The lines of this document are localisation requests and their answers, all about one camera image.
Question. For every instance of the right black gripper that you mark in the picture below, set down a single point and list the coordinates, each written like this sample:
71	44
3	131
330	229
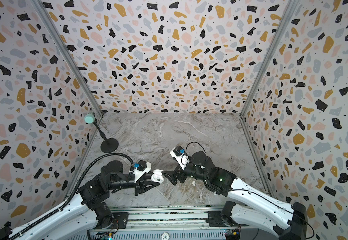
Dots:
181	172

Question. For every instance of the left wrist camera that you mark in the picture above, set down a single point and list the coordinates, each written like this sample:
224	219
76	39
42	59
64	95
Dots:
140	169

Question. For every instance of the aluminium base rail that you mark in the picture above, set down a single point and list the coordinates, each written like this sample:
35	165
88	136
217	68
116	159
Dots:
182	223

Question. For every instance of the mint green microphone on stand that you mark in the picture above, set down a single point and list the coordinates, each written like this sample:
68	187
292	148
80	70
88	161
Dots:
108	145

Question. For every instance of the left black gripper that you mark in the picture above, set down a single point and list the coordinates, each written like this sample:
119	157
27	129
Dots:
141	185

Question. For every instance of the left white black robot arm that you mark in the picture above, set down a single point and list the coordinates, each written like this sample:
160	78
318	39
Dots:
86	209

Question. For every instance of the poker chip 500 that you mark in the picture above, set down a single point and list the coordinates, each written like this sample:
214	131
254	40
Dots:
165	236

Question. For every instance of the white earbud charging case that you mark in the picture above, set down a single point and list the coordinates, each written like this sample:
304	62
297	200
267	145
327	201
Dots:
157	176

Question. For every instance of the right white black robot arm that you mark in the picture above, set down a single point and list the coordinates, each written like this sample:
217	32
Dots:
246	205

